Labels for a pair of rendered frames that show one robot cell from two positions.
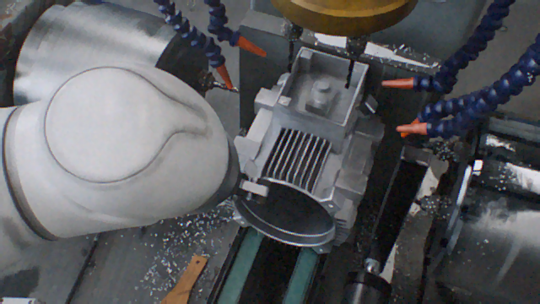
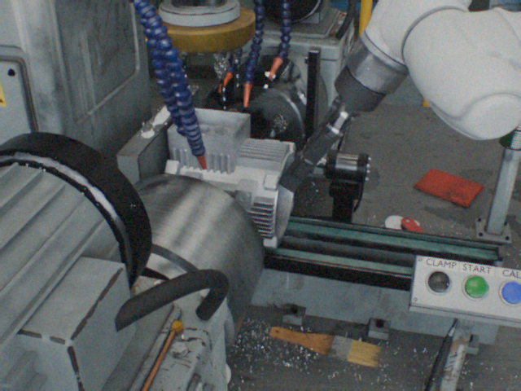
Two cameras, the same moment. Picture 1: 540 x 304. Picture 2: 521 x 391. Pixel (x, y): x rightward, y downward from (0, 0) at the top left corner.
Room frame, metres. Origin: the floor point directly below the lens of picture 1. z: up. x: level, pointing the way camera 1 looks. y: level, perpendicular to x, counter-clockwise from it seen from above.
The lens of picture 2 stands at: (0.50, 0.90, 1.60)
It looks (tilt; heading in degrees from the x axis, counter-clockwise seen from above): 32 degrees down; 268
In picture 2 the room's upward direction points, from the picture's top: straight up
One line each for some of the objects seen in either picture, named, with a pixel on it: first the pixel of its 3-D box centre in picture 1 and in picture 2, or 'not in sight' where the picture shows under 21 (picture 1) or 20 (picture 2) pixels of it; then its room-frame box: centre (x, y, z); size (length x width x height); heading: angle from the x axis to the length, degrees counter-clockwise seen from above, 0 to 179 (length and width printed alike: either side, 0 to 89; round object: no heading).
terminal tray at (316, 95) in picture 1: (319, 101); (210, 139); (0.55, -0.07, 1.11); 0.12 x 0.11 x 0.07; 162
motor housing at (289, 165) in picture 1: (305, 161); (233, 187); (0.51, -0.05, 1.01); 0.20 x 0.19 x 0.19; 162
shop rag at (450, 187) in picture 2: not in sight; (448, 186); (-0.04, -0.39, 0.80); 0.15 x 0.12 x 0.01; 140
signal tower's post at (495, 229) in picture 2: not in sight; (511, 152); (-0.08, -0.19, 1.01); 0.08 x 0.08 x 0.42; 73
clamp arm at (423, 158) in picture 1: (391, 218); (313, 112); (0.36, -0.15, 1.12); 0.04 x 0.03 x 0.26; 163
